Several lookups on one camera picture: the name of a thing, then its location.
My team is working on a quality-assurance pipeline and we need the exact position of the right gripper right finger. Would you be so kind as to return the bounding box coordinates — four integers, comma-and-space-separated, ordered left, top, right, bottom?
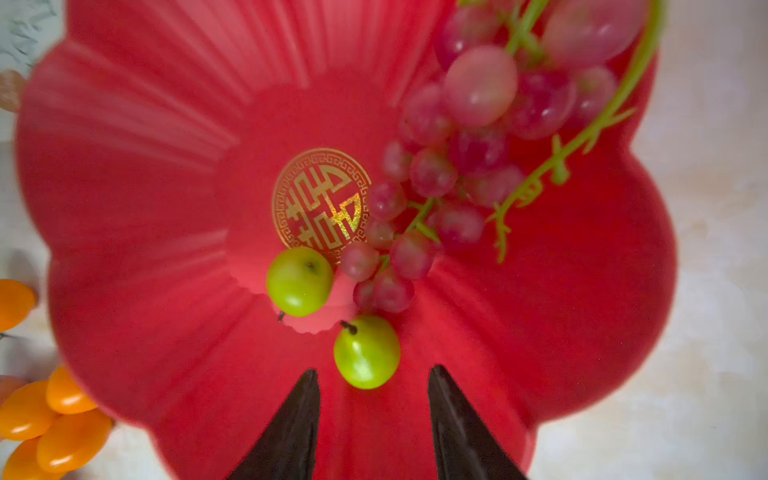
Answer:
427, 365, 527, 480

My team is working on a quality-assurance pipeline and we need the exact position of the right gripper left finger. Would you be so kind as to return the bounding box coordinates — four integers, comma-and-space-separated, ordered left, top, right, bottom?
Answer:
228, 369, 321, 480

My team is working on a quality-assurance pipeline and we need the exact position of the green fake pear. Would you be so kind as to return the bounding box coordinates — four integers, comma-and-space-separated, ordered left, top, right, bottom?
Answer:
333, 315, 402, 390

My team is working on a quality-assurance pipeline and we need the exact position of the small green fake apple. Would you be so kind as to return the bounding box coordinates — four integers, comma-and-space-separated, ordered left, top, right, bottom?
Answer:
266, 246, 334, 321

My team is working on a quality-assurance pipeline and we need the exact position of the red flower-shaped fruit bowl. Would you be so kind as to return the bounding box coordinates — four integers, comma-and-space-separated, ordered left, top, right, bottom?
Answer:
16, 1, 677, 479

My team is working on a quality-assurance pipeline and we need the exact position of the purple fake grape bunch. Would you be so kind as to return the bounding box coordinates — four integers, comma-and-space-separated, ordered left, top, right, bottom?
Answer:
341, 1, 666, 313

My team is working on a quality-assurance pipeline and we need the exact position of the orange fake fruit cluster bottom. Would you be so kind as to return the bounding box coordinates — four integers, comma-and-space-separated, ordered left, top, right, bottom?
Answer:
36, 409, 113, 473

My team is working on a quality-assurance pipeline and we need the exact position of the orange fake fruit cluster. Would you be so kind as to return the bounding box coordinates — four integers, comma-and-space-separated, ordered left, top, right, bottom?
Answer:
1, 380, 60, 441
46, 364, 98, 415
36, 409, 113, 473

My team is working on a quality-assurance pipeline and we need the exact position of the orange fake fruit cluster left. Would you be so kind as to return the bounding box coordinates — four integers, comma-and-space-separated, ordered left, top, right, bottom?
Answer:
46, 364, 98, 415

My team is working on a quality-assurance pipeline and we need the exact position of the orange fake fruit cluster right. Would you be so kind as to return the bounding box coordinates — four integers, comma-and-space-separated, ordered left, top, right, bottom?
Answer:
1, 380, 60, 441

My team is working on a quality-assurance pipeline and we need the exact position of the pink fake peach upper left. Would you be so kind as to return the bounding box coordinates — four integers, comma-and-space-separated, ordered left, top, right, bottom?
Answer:
0, 375, 28, 405

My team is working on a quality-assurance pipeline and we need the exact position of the orange fake fruit top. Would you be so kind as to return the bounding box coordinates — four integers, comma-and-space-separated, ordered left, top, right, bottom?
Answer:
0, 279, 37, 332

